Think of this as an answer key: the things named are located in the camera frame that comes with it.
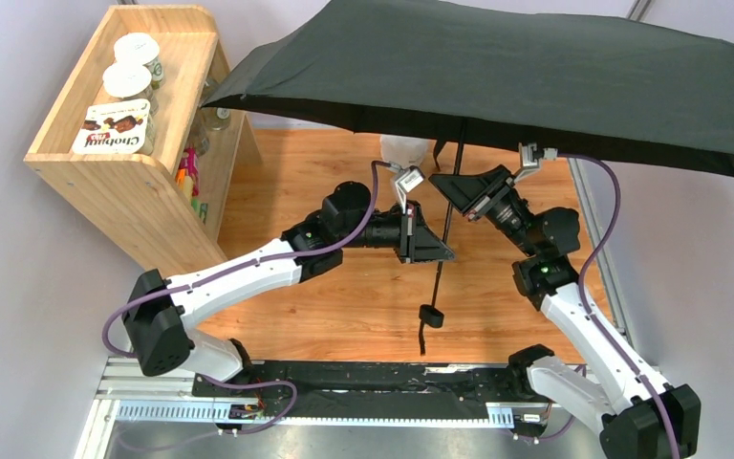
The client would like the wooden shelf unit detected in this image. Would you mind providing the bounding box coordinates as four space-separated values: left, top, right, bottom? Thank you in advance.
24 5 261 275

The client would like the corner aluminium post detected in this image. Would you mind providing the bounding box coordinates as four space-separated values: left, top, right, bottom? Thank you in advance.
626 0 654 22

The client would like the Chobani yogurt flip pack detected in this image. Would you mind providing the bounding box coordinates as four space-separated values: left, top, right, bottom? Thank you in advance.
72 98 156 156

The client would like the white lidded cup near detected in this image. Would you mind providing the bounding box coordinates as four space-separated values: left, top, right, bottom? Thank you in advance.
102 62 159 115

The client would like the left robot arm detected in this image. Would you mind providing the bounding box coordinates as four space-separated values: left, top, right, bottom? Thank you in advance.
120 182 455 382

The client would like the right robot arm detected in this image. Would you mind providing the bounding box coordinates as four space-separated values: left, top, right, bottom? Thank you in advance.
430 165 702 458

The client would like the black folding umbrella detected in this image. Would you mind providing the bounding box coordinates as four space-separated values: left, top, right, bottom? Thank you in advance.
209 1 734 344

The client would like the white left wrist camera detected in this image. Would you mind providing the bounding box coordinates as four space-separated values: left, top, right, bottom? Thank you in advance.
389 163 425 215

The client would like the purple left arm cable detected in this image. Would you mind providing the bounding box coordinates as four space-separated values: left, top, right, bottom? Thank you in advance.
100 160 406 360

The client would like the white lidded cup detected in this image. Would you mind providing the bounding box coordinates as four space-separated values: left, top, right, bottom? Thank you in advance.
113 33 164 90
102 62 159 115

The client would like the white lidded cup far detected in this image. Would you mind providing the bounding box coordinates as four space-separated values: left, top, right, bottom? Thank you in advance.
113 33 164 90

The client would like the aluminium frame rail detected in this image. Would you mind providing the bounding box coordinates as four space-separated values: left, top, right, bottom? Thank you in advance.
76 358 573 458

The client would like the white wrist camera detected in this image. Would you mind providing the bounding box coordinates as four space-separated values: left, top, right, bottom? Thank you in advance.
514 142 558 183
389 163 425 215

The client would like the white paper towel roll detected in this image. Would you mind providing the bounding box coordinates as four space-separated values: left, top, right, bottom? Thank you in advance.
379 135 431 167

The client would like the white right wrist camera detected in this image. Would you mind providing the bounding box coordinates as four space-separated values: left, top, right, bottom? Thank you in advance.
514 142 558 183

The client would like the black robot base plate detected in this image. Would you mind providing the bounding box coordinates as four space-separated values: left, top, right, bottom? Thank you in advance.
191 361 557 421

